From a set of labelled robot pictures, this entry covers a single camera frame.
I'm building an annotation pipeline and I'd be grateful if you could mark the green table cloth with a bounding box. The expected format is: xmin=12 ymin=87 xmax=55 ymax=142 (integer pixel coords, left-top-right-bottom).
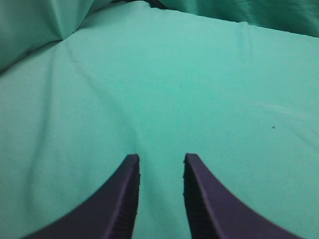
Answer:
xmin=0 ymin=1 xmax=319 ymax=239

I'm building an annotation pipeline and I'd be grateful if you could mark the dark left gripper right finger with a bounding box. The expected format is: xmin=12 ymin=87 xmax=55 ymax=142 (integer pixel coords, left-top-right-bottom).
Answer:
xmin=183 ymin=153 xmax=298 ymax=239

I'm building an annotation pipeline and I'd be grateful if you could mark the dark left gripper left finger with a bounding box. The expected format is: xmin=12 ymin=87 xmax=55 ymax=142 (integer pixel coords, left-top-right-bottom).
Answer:
xmin=26 ymin=154 xmax=140 ymax=239

